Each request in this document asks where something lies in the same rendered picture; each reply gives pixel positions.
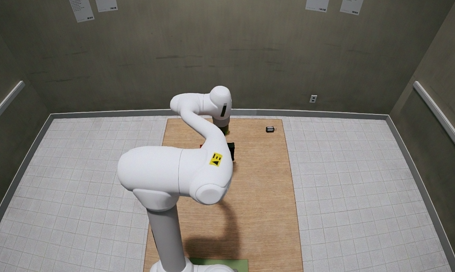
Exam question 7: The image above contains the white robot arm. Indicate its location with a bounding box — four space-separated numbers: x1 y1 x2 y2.
117 86 238 272

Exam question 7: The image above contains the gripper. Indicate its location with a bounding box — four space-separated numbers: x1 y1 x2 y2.
218 125 228 135

